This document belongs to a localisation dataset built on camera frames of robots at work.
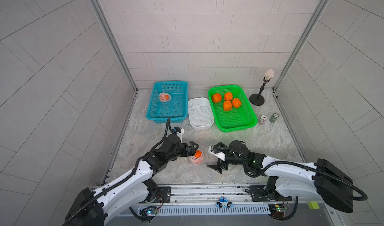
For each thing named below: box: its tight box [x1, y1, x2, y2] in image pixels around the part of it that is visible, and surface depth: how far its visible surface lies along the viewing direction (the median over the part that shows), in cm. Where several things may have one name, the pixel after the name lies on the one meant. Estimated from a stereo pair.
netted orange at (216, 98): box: [212, 93, 222, 103], surface depth 107 cm
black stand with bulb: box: [249, 69, 275, 106], surface depth 110 cm
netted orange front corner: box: [232, 98, 241, 108], surface depth 104 cm
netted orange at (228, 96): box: [224, 92, 233, 101], surface depth 107 cm
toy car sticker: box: [216, 196, 234, 209], surface depth 69 cm
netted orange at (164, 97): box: [158, 92, 172, 102], surface depth 107 cm
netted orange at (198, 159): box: [189, 149, 205, 166], surface depth 78 cm
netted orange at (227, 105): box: [223, 100, 232, 111], surface depth 104 cm
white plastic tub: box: [188, 97, 215, 131], surface depth 100 cm
